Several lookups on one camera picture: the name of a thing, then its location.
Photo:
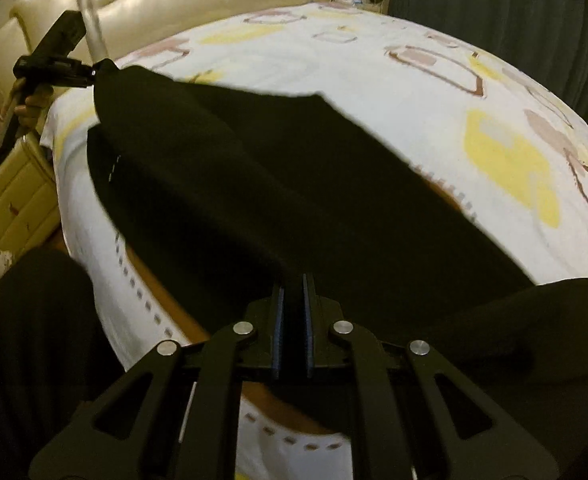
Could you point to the cream bedside cabinet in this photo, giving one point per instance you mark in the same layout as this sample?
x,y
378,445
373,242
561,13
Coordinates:
x,y
29,207

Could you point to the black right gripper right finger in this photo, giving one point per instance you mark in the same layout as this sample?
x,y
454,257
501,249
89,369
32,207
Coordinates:
x,y
411,413

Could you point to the black pants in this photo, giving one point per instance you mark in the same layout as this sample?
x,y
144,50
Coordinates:
x,y
225,194

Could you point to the person's left hand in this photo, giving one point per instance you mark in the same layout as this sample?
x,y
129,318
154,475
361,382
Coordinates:
x,y
27,108

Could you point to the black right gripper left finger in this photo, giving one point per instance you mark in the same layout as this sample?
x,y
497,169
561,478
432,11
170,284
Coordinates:
x,y
175,414

